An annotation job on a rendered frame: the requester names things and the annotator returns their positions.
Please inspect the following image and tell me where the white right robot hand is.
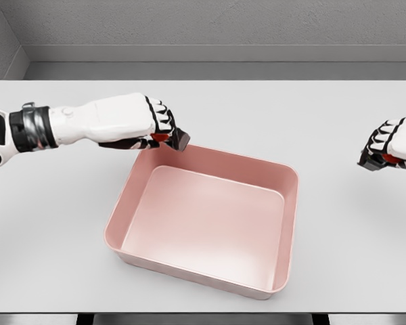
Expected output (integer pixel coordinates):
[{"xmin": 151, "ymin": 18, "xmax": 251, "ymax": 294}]
[{"xmin": 358, "ymin": 115, "xmax": 406, "ymax": 174}]

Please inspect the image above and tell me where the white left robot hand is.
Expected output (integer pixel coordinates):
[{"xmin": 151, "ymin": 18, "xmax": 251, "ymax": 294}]
[{"xmin": 96, "ymin": 93, "xmax": 177, "ymax": 150}]

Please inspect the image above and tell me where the pink rectangular basket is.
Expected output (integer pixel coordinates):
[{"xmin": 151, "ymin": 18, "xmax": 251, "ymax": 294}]
[{"xmin": 104, "ymin": 144, "xmax": 299, "ymax": 301}]

